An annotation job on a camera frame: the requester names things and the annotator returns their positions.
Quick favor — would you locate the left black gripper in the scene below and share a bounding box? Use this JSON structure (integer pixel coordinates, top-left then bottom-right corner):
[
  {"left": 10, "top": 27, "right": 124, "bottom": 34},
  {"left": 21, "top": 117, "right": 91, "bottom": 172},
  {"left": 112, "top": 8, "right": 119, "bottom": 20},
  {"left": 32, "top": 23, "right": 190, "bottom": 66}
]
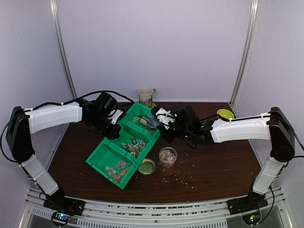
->
[{"left": 88, "top": 114, "right": 121, "bottom": 139}]

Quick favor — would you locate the green candy bin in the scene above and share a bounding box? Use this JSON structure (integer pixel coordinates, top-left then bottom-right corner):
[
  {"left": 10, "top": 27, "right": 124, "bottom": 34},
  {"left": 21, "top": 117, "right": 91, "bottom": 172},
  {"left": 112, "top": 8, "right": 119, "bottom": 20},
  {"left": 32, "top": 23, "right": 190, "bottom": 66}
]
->
[
  {"left": 86, "top": 140, "right": 139, "bottom": 190},
  {"left": 104, "top": 124, "right": 155, "bottom": 165},
  {"left": 120, "top": 103, "right": 160, "bottom": 143}
]

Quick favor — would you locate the silver metal scoop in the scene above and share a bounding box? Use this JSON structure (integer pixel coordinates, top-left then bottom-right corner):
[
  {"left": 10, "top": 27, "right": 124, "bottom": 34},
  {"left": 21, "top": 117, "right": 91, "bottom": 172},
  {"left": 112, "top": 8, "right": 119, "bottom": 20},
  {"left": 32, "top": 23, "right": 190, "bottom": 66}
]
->
[{"left": 138, "top": 115, "right": 158, "bottom": 129}]

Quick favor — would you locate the clear plastic round container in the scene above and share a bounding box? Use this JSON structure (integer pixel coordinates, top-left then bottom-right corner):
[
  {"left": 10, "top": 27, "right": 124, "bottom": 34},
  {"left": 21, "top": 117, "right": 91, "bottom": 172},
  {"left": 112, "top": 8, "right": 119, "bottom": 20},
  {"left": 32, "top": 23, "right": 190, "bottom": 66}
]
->
[{"left": 159, "top": 147, "right": 178, "bottom": 169}]

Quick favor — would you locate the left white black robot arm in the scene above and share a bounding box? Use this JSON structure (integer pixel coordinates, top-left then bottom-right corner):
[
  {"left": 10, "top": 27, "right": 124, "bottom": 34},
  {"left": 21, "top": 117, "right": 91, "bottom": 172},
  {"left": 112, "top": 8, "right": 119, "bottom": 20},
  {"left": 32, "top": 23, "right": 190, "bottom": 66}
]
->
[{"left": 0, "top": 91, "right": 125, "bottom": 211}]

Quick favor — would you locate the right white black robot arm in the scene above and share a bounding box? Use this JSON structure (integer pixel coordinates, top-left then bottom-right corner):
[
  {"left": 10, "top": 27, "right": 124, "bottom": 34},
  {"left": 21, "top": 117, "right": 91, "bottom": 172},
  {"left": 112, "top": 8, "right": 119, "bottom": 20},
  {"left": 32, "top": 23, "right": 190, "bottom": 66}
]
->
[{"left": 154, "top": 106, "right": 300, "bottom": 210}]

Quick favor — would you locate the gold round lid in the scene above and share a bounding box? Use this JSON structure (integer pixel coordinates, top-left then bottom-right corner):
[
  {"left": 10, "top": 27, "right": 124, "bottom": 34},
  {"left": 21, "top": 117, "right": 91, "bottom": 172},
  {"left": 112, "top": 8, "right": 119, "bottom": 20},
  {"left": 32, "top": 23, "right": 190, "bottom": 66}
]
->
[{"left": 137, "top": 158, "right": 156, "bottom": 175}]

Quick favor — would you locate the patterned ceramic mug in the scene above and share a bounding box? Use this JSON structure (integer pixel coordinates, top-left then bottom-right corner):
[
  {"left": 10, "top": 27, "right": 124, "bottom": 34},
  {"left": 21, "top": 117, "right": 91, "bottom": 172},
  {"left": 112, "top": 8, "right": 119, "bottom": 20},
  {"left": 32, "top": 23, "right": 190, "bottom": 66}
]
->
[{"left": 138, "top": 87, "right": 156, "bottom": 108}]

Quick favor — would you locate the lime green bowl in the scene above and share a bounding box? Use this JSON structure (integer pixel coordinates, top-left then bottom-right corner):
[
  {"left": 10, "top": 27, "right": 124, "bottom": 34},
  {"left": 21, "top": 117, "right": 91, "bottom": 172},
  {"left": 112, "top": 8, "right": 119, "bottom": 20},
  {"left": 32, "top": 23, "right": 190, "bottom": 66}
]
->
[{"left": 217, "top": 109, "right": 235, "bottom": 119}]

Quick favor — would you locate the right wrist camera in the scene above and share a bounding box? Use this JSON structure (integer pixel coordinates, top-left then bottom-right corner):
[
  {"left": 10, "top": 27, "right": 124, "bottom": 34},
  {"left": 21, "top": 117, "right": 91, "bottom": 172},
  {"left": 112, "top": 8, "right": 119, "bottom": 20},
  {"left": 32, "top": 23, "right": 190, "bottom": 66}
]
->
[{"left": 151, "top": 107, "right": 175, "bottom": 130}]

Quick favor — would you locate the right aluminium frame post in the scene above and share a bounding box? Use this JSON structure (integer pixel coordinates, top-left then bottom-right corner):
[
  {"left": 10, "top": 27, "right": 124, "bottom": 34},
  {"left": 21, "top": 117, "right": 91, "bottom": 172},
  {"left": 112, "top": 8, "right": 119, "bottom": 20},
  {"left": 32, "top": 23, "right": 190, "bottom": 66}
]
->
[{"left": 230, "top": 0, "right": 260, "bottom": 108}]

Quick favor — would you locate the aluminium frame post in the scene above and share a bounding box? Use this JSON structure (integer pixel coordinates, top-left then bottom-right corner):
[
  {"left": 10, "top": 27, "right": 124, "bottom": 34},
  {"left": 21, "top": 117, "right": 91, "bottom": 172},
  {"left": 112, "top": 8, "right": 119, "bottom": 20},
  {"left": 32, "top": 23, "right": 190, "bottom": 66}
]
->
[
  {"left": 49, "top": 0, "right": 77, "bottom": 98},
  {"left": 230, "top": 0, "right": 260, "bottom": 108}
]

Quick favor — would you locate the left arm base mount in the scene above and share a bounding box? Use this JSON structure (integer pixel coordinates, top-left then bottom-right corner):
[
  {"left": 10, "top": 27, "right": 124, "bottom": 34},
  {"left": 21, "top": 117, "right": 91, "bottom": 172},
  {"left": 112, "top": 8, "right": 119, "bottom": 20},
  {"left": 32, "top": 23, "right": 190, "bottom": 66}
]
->
[{"left": 43, "top": 196, "right": 85, "bottom": 216}]

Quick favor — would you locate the front aluminium rail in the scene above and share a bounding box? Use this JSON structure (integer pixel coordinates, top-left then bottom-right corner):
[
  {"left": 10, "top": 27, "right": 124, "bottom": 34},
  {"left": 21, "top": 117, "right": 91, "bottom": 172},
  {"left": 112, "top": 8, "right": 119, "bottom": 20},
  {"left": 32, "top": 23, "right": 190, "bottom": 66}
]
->
[{"left": 17, "top": 187, "right": 296, "bottom": 228}]

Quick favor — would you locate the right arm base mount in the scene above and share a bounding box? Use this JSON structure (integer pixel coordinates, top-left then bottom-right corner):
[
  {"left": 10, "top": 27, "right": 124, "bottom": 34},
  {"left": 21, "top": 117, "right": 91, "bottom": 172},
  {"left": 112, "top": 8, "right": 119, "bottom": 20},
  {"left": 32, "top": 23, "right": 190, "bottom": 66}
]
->
[{"left": 227, "top": 196, "right": 268, "bottom": 215}]

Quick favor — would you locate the left aluminium frame post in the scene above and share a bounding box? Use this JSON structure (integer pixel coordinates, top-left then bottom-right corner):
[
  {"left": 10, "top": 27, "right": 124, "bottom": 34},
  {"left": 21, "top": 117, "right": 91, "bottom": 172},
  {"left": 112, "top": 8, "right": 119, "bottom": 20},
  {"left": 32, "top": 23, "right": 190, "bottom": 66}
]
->
[{"left": 49, "top": 0, "right": 77, "bottom": 98}]

